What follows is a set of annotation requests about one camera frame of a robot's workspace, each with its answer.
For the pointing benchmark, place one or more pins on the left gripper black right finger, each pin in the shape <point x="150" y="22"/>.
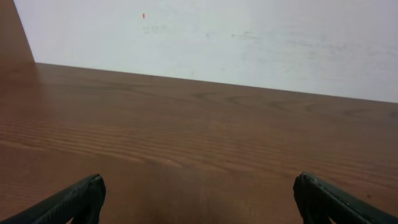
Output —
<point x="321" y="202"/>

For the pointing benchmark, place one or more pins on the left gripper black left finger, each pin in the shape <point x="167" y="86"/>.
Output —
<point x="79" y="203"/>

